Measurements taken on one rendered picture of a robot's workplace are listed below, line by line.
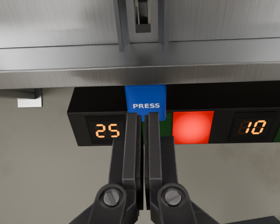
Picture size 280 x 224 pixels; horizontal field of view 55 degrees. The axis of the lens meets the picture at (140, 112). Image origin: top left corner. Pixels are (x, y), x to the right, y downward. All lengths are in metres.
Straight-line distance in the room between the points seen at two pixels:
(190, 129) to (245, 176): 0.74
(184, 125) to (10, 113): 0.83
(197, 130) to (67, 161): 0.75
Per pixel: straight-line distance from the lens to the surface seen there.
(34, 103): 0.94
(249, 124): 0.22
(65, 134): 0.92
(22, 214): 1.03
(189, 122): 0.20
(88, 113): 0.20
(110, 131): 0.21
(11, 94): 0.81
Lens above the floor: 0.87
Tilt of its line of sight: 87 degrees down
